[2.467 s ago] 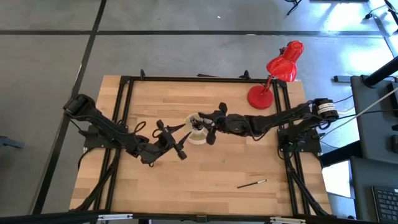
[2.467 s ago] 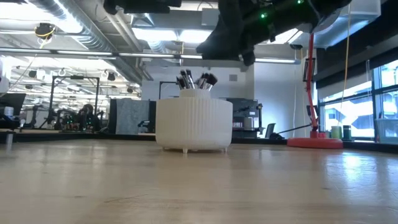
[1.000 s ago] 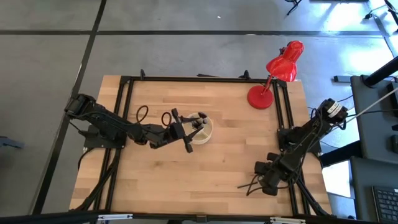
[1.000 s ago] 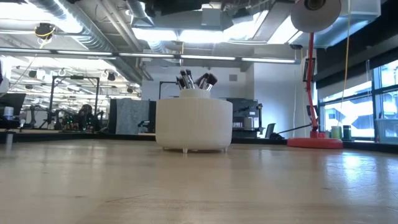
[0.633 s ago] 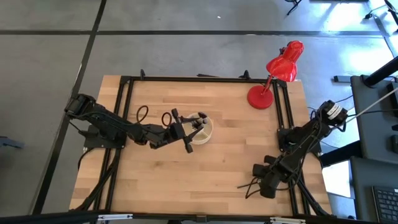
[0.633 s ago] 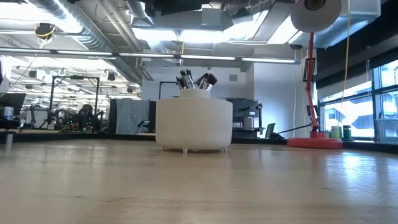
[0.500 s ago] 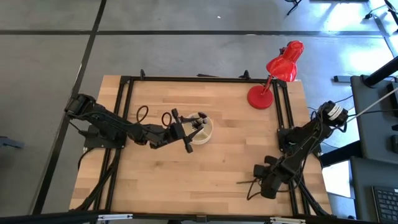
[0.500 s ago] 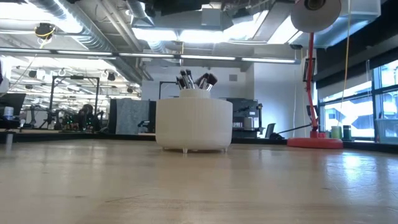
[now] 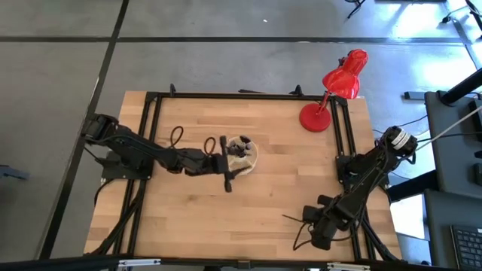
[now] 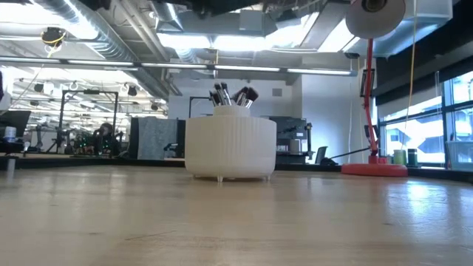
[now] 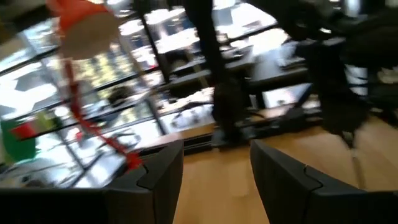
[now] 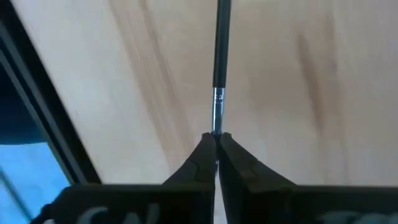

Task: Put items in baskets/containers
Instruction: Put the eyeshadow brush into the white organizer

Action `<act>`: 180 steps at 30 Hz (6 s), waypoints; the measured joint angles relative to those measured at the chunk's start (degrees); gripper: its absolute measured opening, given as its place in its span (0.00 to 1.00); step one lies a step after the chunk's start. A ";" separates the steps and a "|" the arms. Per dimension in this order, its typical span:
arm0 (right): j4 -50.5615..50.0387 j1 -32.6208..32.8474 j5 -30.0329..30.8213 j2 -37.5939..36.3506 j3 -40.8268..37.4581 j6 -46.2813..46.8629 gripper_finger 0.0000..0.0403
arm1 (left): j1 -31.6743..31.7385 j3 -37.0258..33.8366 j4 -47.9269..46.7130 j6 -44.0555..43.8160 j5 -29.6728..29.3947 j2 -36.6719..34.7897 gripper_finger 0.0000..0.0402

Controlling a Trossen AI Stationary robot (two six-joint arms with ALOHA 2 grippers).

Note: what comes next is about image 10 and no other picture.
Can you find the long ceiling light strip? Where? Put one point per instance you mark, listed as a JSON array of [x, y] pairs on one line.
[[173, 65]]

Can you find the grey partition panel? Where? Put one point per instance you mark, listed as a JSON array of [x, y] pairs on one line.
[[157, 138]]

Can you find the white cylinder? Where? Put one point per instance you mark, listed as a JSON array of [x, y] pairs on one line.
[[294, 146]]

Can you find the window with black frame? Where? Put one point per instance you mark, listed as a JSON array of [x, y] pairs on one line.
[[417, 136]]

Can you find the black makeup brush silver ferrule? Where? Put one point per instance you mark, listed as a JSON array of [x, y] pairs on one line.
[[219, 90]]

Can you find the red desk lamp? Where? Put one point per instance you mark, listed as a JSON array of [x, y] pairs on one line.
[[373, 170]]

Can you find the dark office chair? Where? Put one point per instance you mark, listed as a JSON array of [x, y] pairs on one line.
[[321, 155]]

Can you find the grey ceiling box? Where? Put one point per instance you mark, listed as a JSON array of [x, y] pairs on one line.
[[251, 20]]

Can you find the silver ventilation duct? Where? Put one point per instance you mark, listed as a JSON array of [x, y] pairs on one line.
[[103, 33]]

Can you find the black wall panel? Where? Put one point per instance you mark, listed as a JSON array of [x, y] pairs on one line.
[[367, 83]]

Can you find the thin black makeup brush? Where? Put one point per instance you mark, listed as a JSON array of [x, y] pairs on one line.
[[236, 95], [244, 91]]

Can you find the white cup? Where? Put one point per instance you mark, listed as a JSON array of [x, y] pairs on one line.
[[10, 134]]

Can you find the black ceiling spotlight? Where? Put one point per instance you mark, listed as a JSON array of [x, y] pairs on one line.
[[132, 91], [38, 88]]

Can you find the dark green canister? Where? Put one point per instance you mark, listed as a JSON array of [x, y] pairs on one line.
[[412, 158]]

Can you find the black aluminium table frame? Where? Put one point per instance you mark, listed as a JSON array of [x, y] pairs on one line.
[[111, 162]]

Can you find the person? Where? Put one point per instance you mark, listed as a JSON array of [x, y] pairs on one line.
[[106, 142]]

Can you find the light green cup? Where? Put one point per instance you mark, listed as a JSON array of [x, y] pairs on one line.
[[400, 157]]

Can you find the grey wall vent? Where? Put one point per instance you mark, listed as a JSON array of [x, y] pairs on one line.
[[277, 92]]

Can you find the thick black makeup brush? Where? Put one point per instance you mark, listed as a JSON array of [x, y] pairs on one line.
[[214, 99]]

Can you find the black monitor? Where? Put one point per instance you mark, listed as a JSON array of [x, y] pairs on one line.
[[15, 122]]

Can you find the white round compartment organizer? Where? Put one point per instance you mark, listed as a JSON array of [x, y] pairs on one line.
[[229, 147]]

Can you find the white rectangular duct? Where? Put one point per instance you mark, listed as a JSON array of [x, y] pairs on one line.
[[428, 11]]

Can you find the black metal rig frame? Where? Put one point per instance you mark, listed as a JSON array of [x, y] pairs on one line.
[[88, 92]]

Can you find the thin black stand frame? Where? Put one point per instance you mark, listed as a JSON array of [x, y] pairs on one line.
[[190, 107]]

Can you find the black overhead beam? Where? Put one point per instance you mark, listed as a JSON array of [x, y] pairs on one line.
[[221, 5]]

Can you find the black machine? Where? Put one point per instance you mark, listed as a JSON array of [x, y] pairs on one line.
[[292, 129]]

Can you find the black makeup brushes bundle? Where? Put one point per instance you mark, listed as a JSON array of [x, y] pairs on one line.
[[252, 94]]

